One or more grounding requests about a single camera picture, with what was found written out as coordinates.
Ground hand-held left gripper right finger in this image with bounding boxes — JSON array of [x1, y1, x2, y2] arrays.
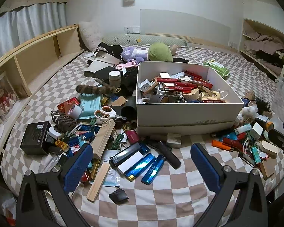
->
[[190, 143, 269, 227]]

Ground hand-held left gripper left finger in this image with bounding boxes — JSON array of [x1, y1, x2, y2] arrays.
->
[[15, 143, 94, 227]]

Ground black cylindrical stick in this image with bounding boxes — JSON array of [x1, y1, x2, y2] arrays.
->
[[154, 141, 182, 169]]

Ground blue lighter with white script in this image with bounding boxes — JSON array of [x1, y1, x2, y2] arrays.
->
[[141, 155, 166, 185]]

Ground white cardboard shoe box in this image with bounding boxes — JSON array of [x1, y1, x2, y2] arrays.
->
[[135, 61, 245, 128]]

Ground blue lighter with gold end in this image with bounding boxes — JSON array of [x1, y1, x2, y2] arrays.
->
[[125, 153, 157, 182]]

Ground small wooden oval block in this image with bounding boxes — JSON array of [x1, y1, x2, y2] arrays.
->
[[260, 140, 279, 158], [111, 96, 127, 107]]

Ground brown cardboard piece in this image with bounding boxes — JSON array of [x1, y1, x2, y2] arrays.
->
[[260, 157, 279, 180]]

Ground white and green box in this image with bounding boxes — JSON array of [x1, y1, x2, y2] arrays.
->
[[249, 122, 265, 139]]

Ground thin wooden strip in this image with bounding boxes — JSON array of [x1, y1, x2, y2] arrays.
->
[[86, 163, 111, 202]]

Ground orange lighter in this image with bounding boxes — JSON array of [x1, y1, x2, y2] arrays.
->
[[211, 140, 234, 152]]

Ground white face mask packet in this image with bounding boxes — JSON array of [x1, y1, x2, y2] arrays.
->
[[101, 156, 122, 188]]

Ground black feather doll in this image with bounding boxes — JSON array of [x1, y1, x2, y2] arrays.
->
[[254, 96, 273, 114]]

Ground plywood plank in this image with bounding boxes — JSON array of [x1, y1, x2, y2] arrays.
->
[[91, 119, 116, 159]]

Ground small white plush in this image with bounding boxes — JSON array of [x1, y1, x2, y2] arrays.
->
[[241, 106, 259, 119]]

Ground white round jar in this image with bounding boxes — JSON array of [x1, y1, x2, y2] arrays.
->
[[47, 126, 62, 140]]

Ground white nail polish box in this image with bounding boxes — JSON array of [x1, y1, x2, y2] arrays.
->
[[167, 133, 182, 148]]

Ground black lighter with red logo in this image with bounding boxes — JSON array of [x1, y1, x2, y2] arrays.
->
[[108, 142, 150, 169]]

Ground brown hair claw clip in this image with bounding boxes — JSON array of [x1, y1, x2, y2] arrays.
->
[[51, 110, 76, 133]]

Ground white rectangular block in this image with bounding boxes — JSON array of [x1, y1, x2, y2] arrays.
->
[[117, 151, 144, 175]]

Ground black cardboard box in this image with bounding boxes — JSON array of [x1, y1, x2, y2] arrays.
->
[[20, 121, 53, 156]]

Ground white tape roll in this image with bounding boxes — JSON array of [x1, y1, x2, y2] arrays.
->
[[67, 104, 82, 119]]

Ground teal face mask pack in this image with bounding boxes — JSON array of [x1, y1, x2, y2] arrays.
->
[[79, 95, 103, 119]]

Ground red cigarette pack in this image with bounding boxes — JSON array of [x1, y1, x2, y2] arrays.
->
[[57, 97, 80, 113]]

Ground gold cigarette box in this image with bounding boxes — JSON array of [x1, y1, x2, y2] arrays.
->
[[201, 91, 221, 102]]

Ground large rounded wooden block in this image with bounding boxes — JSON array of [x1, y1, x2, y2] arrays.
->
[[182, 88, 200, 103]]

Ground black cup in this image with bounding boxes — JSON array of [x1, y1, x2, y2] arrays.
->
[[120, 95, 138, 124]]

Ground brown fur scrunchie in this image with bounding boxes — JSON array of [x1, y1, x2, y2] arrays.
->
[[75, 84, 116, 95]]

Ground white plastic bag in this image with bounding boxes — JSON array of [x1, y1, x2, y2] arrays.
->
[[1, 197, 17, 227]]

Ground pile of clothes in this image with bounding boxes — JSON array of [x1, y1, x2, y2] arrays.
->
[[242, 30, 284, 76]]

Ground round dark tin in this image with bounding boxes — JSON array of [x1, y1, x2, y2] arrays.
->
[[148, 94, 170, 104]]

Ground pile of red lighters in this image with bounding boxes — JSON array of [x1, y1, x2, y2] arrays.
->
[[156, 69, 226, 103]]

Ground open wooden wardrobe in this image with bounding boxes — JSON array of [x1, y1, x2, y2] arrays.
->
[[238, 18, 284, 84]]

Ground green wet wipes pack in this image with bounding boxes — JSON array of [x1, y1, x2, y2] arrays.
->
[[203, 60, 230, 78]]

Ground glass jar with beige lid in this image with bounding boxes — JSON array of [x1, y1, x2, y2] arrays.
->
[[108, 70, 122, 86]]

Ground black fuzzy hairpiece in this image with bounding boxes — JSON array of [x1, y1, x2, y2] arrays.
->
[[120, 67, 139, 98]]

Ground black flat box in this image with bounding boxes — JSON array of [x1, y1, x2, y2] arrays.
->
[[94, 66, 117, 79]]

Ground white charger plug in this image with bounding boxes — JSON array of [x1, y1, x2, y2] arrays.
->
[[140, 80, 152, 92]]

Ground clear display box with dolls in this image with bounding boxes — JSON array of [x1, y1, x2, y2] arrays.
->
[[0, 72, 21, 145]]

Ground white and black sun visor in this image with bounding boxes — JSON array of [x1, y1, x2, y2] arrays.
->
[[84, 42, 124, 74]]

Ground pink plastic item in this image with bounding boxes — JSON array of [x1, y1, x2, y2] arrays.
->
[[115, 61, 140, 70]]

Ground wooden bedside shelf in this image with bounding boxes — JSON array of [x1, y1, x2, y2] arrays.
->
[[0, 24, 85, 152]]

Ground green plush toy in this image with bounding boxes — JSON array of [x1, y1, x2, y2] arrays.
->
[[148, 42, 173, 62]]

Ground purple plush toy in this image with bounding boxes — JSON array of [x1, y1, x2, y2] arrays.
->
[[121, 46, 149, 63]]

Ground white fluffy pillow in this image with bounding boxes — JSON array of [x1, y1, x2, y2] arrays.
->
[[79, 21, 104, 52]]

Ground quilted bolster cushion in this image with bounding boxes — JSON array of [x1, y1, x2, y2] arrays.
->
[[102, 34, 188, 48]]

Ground white headboard panel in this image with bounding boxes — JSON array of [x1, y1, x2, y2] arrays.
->
[[140, 9, 232, 49]]

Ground grey curtain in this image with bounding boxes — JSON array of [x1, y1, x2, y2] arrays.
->
[[0, 2, 67, 65]]

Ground white handled scissors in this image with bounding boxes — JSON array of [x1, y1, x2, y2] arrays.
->
[[94, 106, 127, 125]]

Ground white wall switch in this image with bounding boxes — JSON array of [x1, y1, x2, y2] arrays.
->
[[124, 26, 141, 34]]

